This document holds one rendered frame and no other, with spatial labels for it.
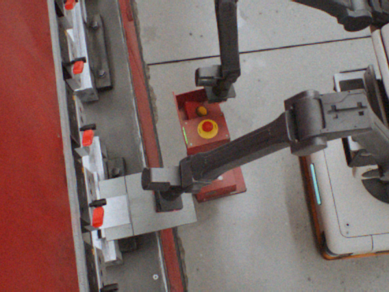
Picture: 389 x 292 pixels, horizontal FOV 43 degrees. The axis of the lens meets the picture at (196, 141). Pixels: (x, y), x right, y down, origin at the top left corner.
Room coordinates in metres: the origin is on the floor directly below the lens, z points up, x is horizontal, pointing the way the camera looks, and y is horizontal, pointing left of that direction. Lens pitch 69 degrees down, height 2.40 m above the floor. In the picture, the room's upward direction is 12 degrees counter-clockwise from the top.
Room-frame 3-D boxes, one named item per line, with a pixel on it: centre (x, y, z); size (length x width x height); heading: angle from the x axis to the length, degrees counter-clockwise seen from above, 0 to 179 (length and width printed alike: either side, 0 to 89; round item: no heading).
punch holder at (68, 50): (0.77, 0.33, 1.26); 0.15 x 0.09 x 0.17; 0
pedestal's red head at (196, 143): (0.71, -0.04, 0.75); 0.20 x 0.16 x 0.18; 2
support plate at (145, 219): (0.39, 0.18, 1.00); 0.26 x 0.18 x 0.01; 90
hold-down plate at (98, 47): (1.00, 0.27, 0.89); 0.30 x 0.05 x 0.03; 0
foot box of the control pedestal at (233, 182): (0.72, -0.07, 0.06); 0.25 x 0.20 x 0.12; 92
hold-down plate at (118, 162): (0.43, 0.27, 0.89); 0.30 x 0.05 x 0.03; 0
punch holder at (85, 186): (0.37, 0.32, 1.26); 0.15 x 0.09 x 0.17; 0
